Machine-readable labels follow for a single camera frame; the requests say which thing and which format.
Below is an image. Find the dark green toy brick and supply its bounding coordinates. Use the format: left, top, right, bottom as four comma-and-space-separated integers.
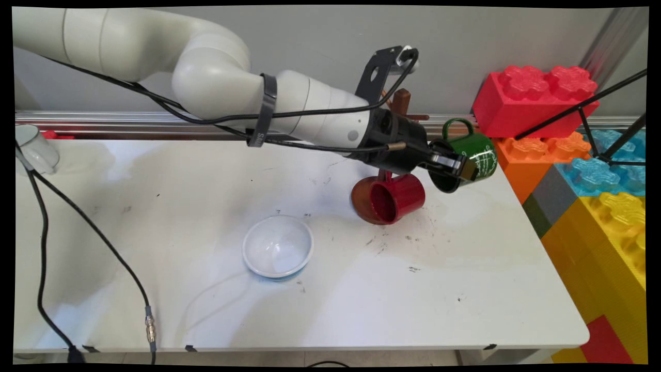
522, 194, 552, 238

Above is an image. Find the brown wooden mug tree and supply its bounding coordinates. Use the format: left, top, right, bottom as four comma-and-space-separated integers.
351, 88, 430, 225

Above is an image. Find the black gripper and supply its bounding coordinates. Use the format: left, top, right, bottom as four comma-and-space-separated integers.
361, 108, 477, 182

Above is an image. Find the black cable with metal connector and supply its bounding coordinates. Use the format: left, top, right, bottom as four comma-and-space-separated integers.
15, 54, 408, 365

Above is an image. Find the grey velcro strap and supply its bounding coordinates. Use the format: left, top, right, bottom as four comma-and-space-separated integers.
247, 73, 278, 148

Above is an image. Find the white ceramic mug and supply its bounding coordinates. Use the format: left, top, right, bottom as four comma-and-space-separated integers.
14, 124, 60, 176

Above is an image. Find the low red toy brick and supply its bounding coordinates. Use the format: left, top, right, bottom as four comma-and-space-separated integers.
578, 315, 633, 365

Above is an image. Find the yellow toy brick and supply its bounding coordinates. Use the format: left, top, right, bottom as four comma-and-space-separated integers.
540, 192, 647, 365

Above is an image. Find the black tripod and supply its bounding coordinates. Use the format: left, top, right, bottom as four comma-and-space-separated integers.
514, 70, 649, 168

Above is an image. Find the blue and grey toy brick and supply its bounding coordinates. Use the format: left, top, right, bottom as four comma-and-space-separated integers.
532, 129, 646, 223

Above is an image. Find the large red toy brick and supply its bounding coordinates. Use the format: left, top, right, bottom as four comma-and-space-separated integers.
471, 66, 600, 139

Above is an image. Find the white bowl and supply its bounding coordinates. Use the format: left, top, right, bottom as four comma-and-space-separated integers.
243, 215, 314, 281

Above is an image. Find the thick black cable with plug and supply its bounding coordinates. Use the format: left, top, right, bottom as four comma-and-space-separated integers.
15, 48, 420, 363

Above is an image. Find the horizontal aluminium rail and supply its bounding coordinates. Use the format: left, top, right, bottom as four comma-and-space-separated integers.
15, 110, 646, 141

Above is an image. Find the orange toy brick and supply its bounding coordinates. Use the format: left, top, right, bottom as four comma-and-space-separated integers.
490, 133, 591, 205

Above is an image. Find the red enamel mug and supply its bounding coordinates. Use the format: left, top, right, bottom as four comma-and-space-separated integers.
368, 172, 426, 225

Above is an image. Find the upright aluminium profile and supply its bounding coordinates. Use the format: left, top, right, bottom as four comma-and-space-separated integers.
578, 8, 649, 88

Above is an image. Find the green enamel mug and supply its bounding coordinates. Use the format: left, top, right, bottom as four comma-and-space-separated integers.
428, 118, 497, 194

